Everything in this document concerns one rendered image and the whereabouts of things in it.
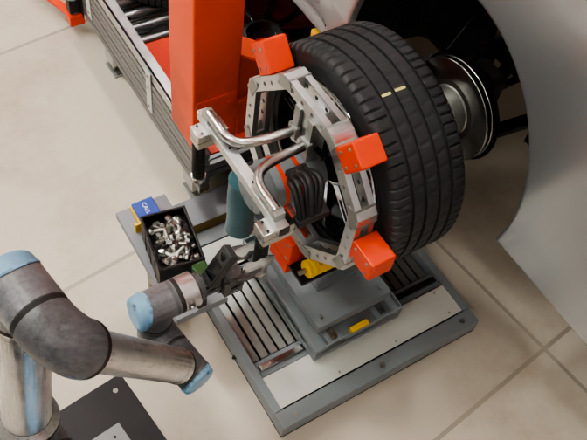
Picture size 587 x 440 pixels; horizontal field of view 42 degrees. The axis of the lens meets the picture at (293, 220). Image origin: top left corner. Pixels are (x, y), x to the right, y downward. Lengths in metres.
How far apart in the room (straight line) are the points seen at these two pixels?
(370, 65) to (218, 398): 1.28
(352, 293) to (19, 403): 1.26
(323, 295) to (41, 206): 1.16
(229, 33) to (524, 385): 1.60
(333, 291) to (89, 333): 1.33
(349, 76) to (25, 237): 1.57
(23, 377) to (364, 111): 0.95
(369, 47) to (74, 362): 1.05
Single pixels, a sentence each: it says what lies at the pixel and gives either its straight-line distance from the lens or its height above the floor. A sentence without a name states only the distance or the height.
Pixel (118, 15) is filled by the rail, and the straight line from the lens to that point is 3.19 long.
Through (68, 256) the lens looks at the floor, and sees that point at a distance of 2.93.
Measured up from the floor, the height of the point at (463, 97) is 0.93.
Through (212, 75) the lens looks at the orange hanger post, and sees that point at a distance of 2.30.
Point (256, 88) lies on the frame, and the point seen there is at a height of 0.96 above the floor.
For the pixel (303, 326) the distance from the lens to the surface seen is 2.61.
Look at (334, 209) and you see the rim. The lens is 2.30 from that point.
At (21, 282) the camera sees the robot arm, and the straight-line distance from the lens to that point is 1.43.
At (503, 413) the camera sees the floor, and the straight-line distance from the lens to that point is 2.82.
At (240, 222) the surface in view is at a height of 0.58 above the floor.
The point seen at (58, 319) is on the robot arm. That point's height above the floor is 1.24.
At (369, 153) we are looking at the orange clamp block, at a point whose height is 1.14.
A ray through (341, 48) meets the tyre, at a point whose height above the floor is 1.17.
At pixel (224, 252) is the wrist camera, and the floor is 0.92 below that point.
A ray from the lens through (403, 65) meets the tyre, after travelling 1.92.
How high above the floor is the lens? 2.46
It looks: 55 degrees down
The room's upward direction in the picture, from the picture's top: 11 degrees clockwise
